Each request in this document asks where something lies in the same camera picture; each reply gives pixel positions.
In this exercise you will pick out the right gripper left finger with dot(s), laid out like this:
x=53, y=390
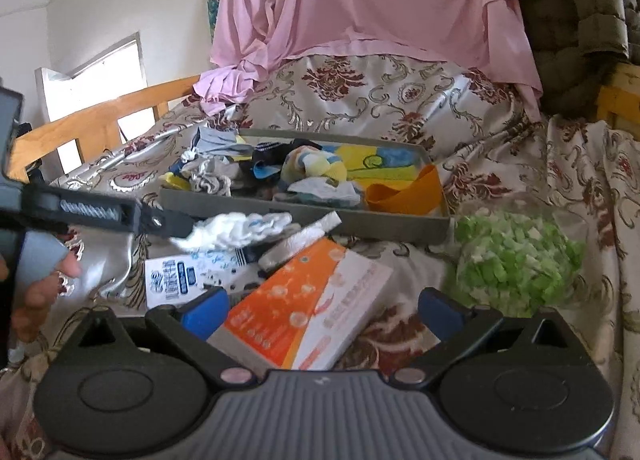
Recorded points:
x=183, y=332

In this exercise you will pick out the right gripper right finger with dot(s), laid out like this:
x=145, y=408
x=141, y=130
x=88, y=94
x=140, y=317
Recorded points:
x=461, y=332

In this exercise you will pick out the white blue knitted sock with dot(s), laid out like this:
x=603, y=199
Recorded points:
x=231, y=231

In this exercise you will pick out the striped pastel sock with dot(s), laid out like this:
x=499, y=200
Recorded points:
x=309, y=162

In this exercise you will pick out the white tissue cloth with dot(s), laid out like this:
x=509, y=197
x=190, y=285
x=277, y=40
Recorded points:
x=323, y=191

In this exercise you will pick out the grey soft cloth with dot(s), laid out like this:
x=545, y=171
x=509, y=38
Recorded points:
x=214, y=143

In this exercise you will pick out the black white dotted sock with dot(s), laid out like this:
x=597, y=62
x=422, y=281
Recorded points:
x=268, y=157

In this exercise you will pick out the person's left hand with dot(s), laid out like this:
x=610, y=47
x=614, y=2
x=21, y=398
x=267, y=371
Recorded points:
x=30, y=315

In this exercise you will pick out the bag of green paper pieces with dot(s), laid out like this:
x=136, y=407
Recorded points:
x=515, y=255

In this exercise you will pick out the wooden sofa armrest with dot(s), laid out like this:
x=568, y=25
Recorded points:
x=93, y=129

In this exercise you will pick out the orange white medicine box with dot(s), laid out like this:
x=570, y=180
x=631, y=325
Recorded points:
x=307, y=313

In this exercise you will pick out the grey ruffled scrunchie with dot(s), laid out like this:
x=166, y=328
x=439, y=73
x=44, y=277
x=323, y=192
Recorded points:
x=210, y=175

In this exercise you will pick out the grey tray with frog drawing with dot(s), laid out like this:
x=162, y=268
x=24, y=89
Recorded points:
x=368, y=162

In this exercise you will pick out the floral satin sofa cover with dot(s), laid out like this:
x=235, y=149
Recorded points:
x=485, y=149

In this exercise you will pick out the dark olive quilted cushion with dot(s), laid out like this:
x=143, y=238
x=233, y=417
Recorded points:
x=576, y=45

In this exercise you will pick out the pink fabric sheet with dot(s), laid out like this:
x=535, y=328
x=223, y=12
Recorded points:
x=253, y=37

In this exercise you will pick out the light wooden frame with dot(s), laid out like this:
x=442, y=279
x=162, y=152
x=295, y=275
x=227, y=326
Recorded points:
x=618, y=102

